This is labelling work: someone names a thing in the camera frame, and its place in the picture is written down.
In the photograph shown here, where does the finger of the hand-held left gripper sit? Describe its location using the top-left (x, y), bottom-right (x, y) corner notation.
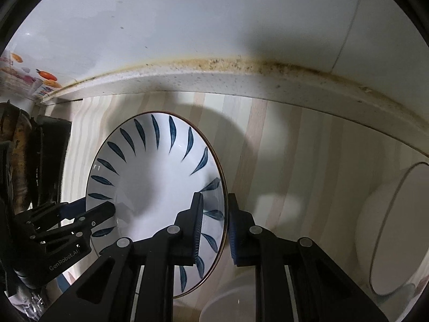
top-left (13, 197), bottom-right (87, 226)
top-left (27, 203), bottom-right (116, 243)

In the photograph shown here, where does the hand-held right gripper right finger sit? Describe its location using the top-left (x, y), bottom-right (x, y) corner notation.
top-left (227, 193), bottom-right (389, 322)

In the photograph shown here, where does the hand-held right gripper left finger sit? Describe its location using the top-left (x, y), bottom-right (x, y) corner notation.
top-left (39, 192), bottom-right (205, 322)

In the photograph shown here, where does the blue leaf pattern plate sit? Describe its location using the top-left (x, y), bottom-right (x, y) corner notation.
top-left (85, 112), bottom-right (228, 299)

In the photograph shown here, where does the white bowl dark rim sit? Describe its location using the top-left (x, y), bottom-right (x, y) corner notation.
top-left (356, 162), bottom-right (429, 297)

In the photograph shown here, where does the black gas stove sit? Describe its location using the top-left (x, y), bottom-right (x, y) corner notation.
top-left (30, 114), bottom-right (72, 208)

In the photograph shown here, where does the striped beige pink cloth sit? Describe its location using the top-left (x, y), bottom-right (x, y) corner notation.
top-left (45, 90), bottom-right (429, 322)

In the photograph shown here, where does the colourful wall sticker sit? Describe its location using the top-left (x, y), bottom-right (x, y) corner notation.
top-left (0, 50), bottom-right (62, 99)

